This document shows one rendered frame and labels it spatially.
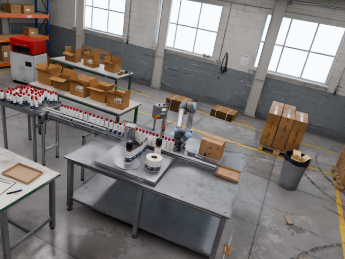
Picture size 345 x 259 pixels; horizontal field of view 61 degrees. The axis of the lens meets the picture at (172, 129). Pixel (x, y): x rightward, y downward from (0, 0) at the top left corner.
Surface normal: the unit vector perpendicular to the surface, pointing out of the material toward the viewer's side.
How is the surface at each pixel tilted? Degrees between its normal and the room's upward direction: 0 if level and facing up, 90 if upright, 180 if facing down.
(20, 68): 90
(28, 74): 90
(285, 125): 91
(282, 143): 90
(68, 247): 0
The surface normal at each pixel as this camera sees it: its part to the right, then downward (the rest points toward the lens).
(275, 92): -0.40, 0.32
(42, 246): 0.16, -0.90
